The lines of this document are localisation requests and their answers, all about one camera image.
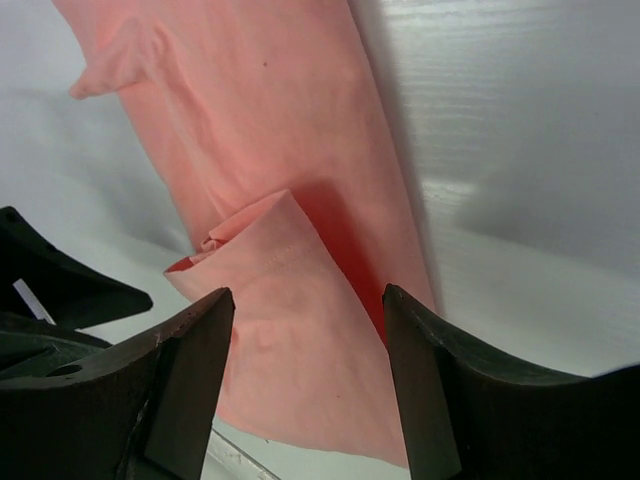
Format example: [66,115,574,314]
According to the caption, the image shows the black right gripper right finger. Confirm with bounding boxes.
[383,284,639,479]

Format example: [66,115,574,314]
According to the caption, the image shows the salmon orange t-shirt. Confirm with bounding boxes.
[57,1,433,467]

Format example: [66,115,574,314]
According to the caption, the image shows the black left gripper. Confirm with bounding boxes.
[1,206,153,380]

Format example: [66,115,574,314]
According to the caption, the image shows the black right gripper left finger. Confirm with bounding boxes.
[1,288,235,479]

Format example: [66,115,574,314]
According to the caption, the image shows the white foam front panel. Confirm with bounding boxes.
[201,430,280,480]

